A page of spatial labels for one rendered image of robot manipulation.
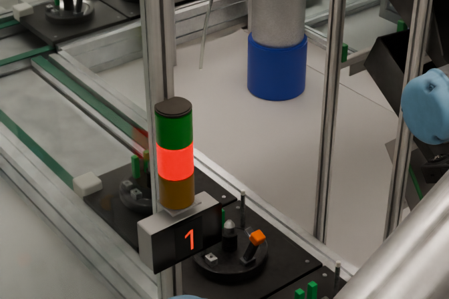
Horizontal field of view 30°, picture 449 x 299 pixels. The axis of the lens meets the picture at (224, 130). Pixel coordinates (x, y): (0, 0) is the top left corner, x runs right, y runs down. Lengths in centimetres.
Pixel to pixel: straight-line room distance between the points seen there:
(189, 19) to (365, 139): 71
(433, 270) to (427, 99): 23
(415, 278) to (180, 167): 51
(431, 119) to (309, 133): 122
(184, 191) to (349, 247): 65
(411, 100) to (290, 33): 126
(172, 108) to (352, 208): 82
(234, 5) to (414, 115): 173
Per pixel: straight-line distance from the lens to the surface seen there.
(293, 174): 193
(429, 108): 88
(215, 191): 169
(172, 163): 113
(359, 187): 191
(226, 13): 257
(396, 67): 138
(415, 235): 71
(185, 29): 249
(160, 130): 111
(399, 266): 70
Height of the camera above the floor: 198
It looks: 33 degrees down
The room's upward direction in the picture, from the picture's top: straight up
